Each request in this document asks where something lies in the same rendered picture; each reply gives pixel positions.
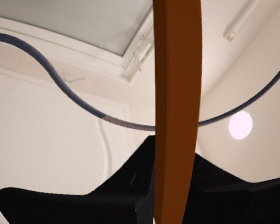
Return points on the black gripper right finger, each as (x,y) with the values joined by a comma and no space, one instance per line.
(217,197)

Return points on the orange handle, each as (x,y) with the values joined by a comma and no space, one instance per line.
(178,66)

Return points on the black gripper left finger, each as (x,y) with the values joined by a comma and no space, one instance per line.
(127,197)

